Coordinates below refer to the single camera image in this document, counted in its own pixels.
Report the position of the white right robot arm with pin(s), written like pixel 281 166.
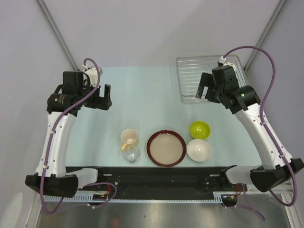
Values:
pixel 244 103

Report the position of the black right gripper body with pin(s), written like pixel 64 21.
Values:
pixel 213 92

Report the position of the yellow mug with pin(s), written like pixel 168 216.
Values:
pixel 129 138

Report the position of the white bowl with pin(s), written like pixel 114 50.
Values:
pixel 198 150

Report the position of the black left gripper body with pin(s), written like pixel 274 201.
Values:
pixel 93 100

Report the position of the dark red rimmed plate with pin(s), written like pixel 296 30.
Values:
pixel 166 148

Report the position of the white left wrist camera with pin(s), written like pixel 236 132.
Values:
pixel 90 76

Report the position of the light blue cable duct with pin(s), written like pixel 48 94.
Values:
pixel 82 197

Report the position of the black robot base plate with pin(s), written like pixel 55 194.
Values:
pixel 142 183

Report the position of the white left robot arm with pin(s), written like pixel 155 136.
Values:
pixel 79 88

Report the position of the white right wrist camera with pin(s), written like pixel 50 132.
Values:
pixel 223 62

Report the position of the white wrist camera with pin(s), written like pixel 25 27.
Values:
pixel 90 76
pixel 223 62

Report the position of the metal wire dish rack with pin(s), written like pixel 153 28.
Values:
pixel 194 76

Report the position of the yellow-green bowl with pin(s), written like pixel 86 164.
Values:
pixel 199 130

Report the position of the clear glass cup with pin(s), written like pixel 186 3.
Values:
pixel 131 153

